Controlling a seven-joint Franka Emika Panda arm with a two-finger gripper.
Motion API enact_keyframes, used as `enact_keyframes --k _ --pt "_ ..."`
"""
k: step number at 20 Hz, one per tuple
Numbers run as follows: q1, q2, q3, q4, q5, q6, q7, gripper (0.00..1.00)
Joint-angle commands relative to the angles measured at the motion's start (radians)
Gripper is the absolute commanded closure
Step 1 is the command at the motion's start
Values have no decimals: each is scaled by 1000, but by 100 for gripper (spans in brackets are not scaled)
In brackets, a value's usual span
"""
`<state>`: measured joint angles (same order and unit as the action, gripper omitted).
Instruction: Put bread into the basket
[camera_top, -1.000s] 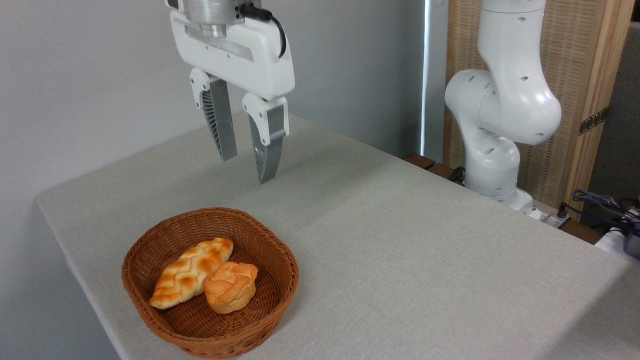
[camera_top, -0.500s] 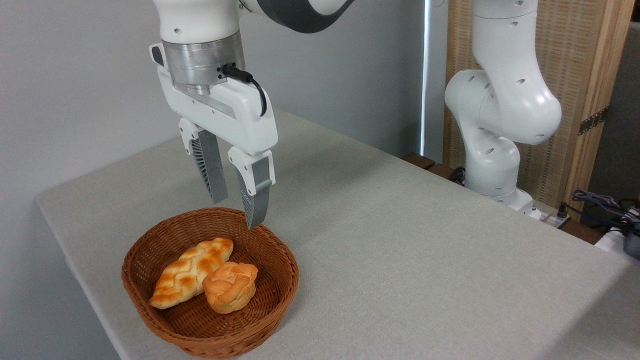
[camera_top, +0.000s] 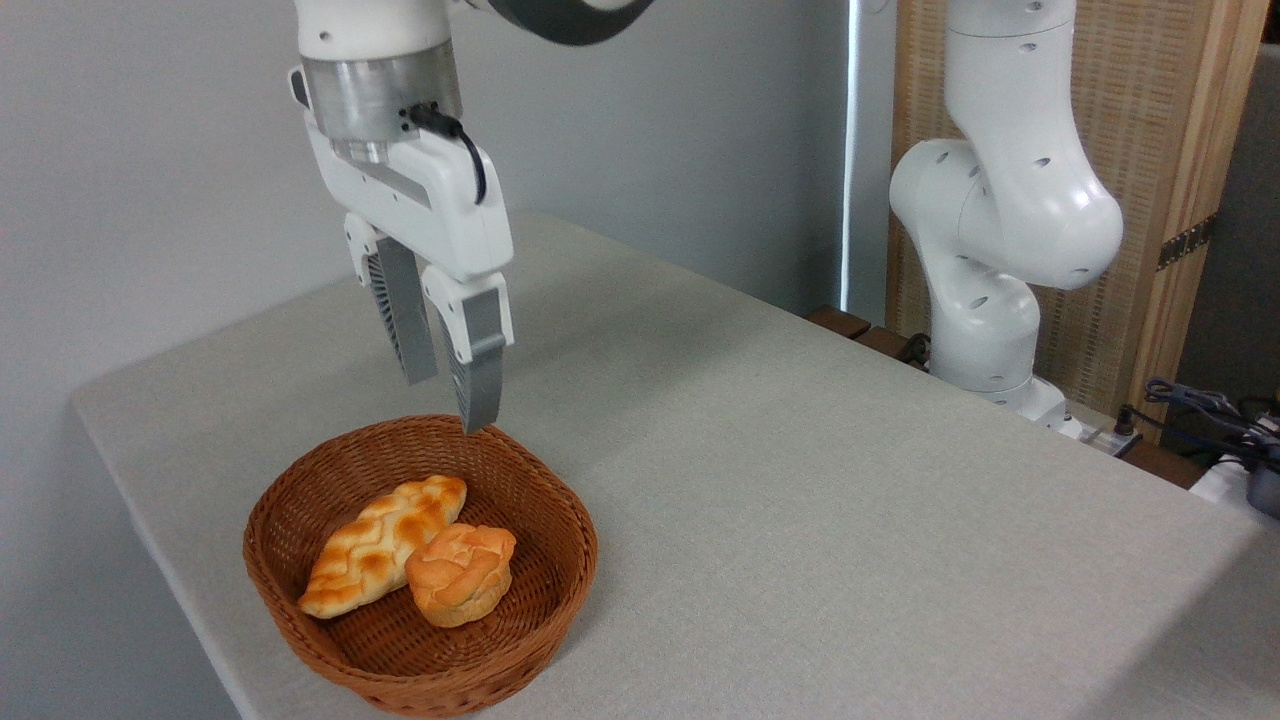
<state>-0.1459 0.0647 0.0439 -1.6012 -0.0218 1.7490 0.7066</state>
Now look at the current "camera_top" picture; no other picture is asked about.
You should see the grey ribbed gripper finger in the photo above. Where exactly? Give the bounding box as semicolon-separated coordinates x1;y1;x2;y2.
420;265;516;434
343;212;441;386

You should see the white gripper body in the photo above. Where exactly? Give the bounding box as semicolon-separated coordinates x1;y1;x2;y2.
288;65;515;284

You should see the round orange bread bun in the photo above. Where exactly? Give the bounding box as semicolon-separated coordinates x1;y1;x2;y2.
405;524;518;629

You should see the braided golden bread loaf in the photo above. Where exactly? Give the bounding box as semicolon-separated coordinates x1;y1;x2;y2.
298;475;468;618

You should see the brown wicker basket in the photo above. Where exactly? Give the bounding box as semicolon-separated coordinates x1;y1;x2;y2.
243;415;599;718

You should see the beige linen tablecloth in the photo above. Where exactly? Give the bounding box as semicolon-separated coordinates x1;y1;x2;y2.
70;210;1280;720

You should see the dark metal screen hinge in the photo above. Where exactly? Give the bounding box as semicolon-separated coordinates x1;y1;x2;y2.
1157;213;1219;271

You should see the small grey box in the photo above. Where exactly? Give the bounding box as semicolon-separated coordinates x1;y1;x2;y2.
1247;460;1280;519

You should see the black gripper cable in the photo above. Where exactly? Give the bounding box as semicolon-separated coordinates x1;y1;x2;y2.
405;102;489;206

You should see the tangled dark cable bundle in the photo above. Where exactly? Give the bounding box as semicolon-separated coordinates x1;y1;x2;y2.
1125;377;1280;471

